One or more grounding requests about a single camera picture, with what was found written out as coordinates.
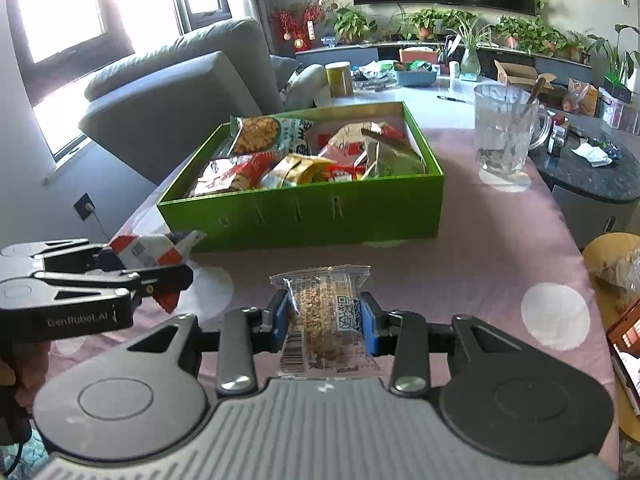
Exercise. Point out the white bottle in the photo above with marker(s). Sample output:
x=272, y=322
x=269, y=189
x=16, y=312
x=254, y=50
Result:
x=454, y=70

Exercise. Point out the white tissue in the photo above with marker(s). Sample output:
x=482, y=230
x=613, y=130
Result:
x=590, y=155

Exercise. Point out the yellow snack packet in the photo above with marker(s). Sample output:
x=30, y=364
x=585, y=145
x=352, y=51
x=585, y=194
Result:
x=295, y=172

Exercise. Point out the red orange snack packet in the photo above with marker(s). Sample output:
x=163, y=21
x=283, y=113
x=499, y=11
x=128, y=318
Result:
x=230, y=175

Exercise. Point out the white round table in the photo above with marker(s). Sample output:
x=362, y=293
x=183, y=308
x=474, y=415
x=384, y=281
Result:
x=425, y=92

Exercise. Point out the clear plastic bag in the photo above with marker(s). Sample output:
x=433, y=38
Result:
x=622, y=275

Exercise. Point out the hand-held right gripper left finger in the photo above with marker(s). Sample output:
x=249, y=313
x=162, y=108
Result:
x=282, y=320

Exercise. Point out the dark round table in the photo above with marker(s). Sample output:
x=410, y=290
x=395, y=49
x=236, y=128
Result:
x=590, y=182

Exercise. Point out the red flower decoration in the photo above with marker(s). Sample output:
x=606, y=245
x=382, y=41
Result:
x=300, y=20

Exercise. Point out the gold foil snack packet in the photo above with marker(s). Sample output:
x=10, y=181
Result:
x=390, y=157

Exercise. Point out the smartphone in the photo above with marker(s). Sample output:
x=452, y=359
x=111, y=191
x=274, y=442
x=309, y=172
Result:
x=627, y=350

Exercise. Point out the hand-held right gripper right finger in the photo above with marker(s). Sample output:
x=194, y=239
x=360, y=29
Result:
x=370, y=327

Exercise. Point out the grey sofa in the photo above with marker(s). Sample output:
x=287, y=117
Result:
x=175, y=90

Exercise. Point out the wall socket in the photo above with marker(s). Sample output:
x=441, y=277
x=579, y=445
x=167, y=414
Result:
x=84, y=207

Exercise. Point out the pink box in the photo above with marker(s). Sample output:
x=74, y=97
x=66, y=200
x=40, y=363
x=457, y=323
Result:
x=419, y=56

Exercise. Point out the green black box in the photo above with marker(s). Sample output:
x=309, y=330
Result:
x=616, y=89

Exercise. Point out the pink dotted tablecloth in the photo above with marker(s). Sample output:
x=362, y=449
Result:
x=475, y=260

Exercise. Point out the grey cushion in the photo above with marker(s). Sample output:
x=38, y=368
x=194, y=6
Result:
x=305, y=85

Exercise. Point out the small dark bottle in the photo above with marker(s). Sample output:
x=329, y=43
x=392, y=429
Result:
x=556, y=141

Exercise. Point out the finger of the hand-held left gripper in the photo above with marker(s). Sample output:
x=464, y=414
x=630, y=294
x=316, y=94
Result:
x=160, y=280
x=65, y=257

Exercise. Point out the open cardboard box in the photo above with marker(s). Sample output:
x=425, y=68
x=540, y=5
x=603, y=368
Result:
x=520, y=77

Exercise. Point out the clear storage box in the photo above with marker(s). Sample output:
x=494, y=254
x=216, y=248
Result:
x=622, y=115

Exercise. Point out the spider plant in glass vase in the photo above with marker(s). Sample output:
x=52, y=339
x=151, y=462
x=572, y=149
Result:
x=470, y=57

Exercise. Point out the large window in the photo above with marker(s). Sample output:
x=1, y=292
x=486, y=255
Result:
x=65, y=20

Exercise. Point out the pile of crumpled packets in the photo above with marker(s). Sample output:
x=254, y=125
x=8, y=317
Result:
x=372, y=76

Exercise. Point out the clear granola bar packet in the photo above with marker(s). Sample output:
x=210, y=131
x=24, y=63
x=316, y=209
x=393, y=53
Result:
x=325, y=320

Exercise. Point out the black pen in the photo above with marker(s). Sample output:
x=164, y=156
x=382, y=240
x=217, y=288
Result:
x=455, y=99

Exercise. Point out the yellow can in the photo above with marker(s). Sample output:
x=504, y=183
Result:
x=339, y=80

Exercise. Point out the blue plastic basin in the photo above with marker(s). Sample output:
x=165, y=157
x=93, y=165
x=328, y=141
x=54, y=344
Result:
x=415, y=78

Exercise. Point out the small red white snack packet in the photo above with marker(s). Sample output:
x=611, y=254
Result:
x=150, y=250

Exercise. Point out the glass mug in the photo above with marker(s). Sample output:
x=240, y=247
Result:
x=502, y=130

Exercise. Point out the teal snack packet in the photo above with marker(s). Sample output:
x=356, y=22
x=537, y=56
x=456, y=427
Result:
x=265, y=135

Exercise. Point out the red flatbread snack packet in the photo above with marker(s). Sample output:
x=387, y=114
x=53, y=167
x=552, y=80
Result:
x=345, y=140

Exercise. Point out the tall leafy plant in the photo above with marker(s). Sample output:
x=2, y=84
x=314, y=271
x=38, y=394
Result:
x=620, y=55

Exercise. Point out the orange plastic bag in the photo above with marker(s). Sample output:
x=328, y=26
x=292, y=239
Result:
x=580, y=97

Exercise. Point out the grey television cabinet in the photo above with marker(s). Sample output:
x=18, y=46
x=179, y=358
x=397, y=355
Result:
x=350, y=55

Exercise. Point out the potted green plant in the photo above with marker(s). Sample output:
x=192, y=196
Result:
x=457, y=17
x=530, y=35
x=352, y=25
x=577, y=46
x=424, y=21

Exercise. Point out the green cardboard box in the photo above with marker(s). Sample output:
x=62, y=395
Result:
x=325, y=220

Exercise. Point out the person's left hand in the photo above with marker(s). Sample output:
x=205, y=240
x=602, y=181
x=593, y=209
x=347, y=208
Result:
x=22, y=375

